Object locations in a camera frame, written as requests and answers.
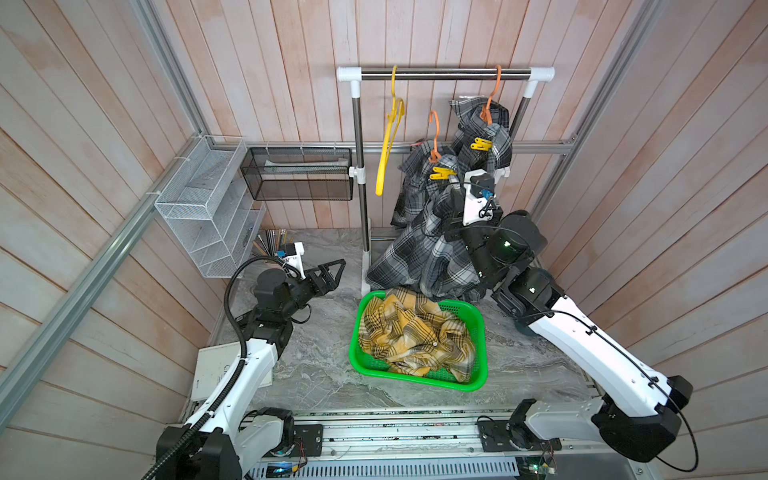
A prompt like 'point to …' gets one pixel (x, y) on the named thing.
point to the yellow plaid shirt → (414, 334)
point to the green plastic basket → (366, 365)
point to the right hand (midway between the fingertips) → (454, 190)
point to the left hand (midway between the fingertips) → (337, 268)
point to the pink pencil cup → (273, 243)
